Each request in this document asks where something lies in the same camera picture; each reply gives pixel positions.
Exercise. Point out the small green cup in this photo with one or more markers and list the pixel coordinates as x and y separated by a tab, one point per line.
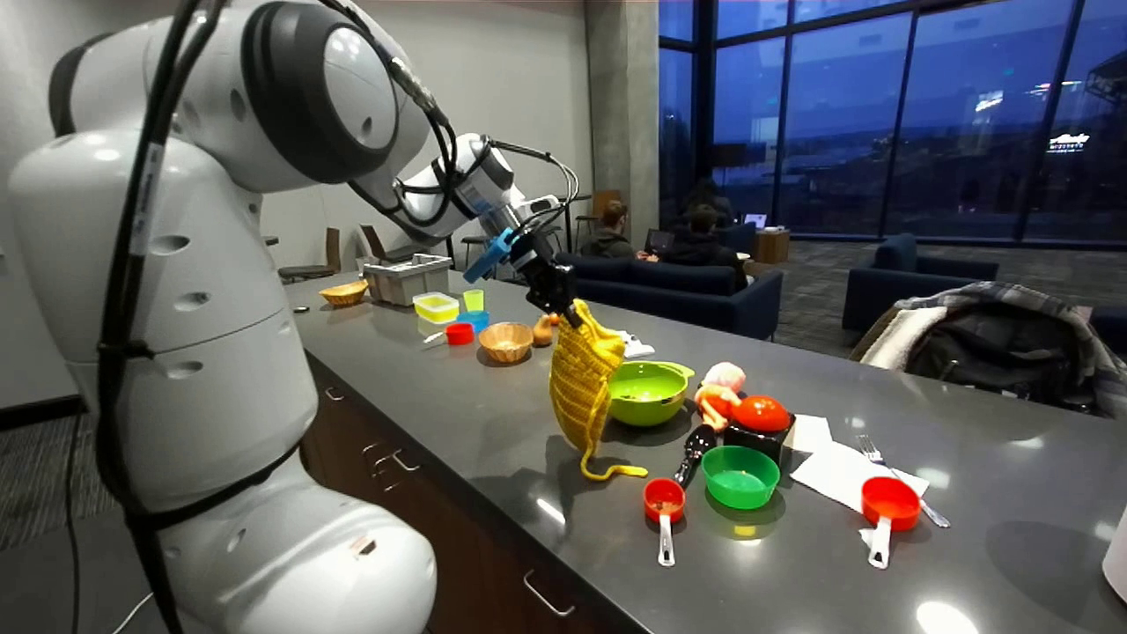
474	299

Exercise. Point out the small yellow bowl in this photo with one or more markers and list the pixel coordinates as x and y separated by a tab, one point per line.
342	294

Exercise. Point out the lime green bowl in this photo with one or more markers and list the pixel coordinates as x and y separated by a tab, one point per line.
656	391

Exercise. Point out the wooden bowl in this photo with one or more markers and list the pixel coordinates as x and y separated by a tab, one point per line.
504	344

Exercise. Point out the yellow knitted cloth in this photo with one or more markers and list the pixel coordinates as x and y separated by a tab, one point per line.
582	375

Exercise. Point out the small red measuring cup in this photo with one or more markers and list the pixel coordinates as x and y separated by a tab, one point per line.
663	499

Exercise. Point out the dark blue armchair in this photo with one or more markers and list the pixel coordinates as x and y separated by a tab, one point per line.
902	283

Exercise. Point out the black toy pot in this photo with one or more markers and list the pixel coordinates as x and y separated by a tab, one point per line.
770	444

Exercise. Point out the brown counter cabinet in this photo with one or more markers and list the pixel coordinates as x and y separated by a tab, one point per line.
470	552

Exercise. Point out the wooden chair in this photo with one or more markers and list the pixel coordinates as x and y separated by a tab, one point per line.
312	268

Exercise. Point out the small green plastic bowl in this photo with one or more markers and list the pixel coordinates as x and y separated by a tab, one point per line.
740	479

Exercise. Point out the dark jacket pile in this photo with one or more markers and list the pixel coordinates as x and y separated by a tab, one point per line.
1009	346

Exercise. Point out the red toy tomato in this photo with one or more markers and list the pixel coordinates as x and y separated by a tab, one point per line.
760	413

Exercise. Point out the yellow plastic container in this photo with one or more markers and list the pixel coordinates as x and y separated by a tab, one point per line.
435	311

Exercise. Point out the dark blue sofa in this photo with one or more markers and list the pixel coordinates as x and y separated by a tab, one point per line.
692	294

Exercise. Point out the white paper napkin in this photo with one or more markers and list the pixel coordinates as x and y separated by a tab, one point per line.
828	470

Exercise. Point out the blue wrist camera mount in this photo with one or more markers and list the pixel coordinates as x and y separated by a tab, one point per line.
487	255

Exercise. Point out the large red measuring cup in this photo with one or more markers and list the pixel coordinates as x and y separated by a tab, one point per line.
887	499

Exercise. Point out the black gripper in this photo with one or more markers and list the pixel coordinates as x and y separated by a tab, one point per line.
543	272

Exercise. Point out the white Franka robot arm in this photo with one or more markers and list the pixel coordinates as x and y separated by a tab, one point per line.
178	294

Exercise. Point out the cardboard box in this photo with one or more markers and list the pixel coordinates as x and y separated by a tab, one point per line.
773	243

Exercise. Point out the white paper sheets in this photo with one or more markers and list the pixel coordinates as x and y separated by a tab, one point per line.
637	346

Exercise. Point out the seated person dark hair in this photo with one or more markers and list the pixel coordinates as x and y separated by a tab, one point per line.
605	223

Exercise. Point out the metal baking pan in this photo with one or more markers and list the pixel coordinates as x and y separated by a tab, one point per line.
407	283

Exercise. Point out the small blue cup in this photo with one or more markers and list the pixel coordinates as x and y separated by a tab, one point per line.
475	322

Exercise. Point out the white object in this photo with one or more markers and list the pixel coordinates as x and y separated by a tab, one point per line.
1116	552

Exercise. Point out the seated person dark clothes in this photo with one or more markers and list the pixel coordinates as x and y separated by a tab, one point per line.
704	234

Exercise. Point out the large glass window wall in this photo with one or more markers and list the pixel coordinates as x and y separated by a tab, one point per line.
846	117

